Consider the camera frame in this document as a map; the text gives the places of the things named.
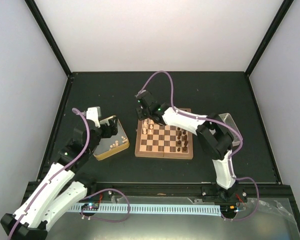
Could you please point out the black frame post right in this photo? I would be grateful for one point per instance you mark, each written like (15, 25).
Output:
(273, 27)

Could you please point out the black frame post left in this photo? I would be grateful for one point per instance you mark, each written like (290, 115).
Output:
(36, 13)

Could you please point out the white slotted cable duct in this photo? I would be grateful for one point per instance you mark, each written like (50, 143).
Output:
(153, 209)

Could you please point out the black frame post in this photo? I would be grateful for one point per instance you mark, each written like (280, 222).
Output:
(273, 27)
(36, 13)

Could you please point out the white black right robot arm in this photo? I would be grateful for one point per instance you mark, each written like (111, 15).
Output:
(215, 137)

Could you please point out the clear plastic tray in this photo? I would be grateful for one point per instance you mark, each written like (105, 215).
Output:
(228, 120)

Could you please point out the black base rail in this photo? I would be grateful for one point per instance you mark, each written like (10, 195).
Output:
(207, 191)

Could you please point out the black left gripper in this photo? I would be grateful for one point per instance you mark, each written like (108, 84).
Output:
(113, 126)

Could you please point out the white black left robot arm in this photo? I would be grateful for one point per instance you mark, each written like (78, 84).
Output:
(61, 187)

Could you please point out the wooden chess board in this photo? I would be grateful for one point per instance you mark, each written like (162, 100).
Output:
(162, 143)

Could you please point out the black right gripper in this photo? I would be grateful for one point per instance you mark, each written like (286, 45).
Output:
(141, 116)

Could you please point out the yellow tin box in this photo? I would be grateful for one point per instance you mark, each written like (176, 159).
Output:
(111, 146)

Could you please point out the small electronics board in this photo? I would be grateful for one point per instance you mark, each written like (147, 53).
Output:
(91, 206)

